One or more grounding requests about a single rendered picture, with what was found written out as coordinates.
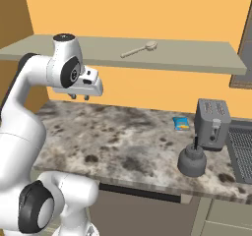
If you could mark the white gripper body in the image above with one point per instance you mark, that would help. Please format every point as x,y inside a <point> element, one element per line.
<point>82,89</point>

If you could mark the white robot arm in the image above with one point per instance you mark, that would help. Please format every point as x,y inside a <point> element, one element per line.
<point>19,138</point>

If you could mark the beige dish brush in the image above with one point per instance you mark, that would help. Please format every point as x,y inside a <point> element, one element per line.
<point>144,48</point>

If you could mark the brown cabinet side panel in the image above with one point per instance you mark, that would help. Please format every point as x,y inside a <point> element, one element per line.
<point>14,20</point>

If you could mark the beige cabinet shelf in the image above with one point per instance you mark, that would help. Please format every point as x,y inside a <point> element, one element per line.
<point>183,54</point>

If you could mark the blue sponge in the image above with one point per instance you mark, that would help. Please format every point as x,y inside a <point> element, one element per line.
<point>181,123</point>

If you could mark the grey soap dispenser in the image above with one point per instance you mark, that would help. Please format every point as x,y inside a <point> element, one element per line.
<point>192,163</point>

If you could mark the grey toaster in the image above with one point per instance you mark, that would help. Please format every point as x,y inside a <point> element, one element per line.
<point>211,122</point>

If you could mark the grey-brown cupboard front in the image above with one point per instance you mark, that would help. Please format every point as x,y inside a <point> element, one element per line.
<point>141,217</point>

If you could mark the dark framed panel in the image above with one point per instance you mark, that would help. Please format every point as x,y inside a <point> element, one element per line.
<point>244,59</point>

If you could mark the beige cupboard run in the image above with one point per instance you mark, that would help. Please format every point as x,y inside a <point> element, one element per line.
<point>226,218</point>

